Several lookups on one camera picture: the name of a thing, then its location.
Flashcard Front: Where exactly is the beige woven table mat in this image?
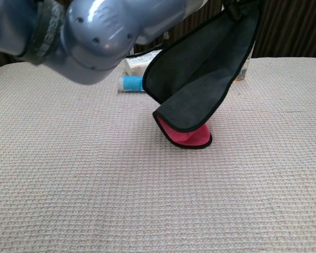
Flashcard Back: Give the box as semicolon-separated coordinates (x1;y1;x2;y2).
0;56;316;253

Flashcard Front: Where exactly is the amber tea bottle white cap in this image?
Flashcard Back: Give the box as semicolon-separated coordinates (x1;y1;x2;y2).
233;38;255;84

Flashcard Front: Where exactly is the small orange white carton box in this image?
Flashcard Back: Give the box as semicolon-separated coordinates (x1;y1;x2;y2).
124;50;163;76

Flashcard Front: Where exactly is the pink cloth with black trim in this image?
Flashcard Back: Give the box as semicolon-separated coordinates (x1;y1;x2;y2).
142;0;261;150

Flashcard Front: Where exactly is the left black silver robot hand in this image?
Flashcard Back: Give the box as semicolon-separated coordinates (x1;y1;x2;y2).
223;0;250;21

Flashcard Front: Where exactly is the plastic bag roll blue label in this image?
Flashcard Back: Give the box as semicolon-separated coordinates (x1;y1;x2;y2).
118;75;146;93

